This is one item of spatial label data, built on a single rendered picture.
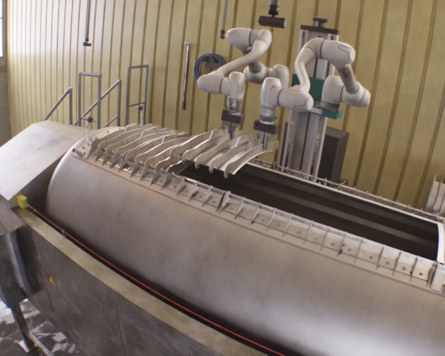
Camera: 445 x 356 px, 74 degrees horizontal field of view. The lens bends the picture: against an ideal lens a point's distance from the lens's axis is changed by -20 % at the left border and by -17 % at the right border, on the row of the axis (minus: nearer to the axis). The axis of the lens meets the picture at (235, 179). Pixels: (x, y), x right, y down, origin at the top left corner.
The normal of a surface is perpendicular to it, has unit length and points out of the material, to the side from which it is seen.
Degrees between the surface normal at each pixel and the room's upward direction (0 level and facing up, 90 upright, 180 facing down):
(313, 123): 90
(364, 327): 57
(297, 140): 90
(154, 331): 90
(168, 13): 90
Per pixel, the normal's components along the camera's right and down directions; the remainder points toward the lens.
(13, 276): 0.86, 0.28
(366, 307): -0.32, -0.36
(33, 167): -0.08, -0.75
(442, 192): -0.42, -0.10
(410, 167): -0.51, 0.29
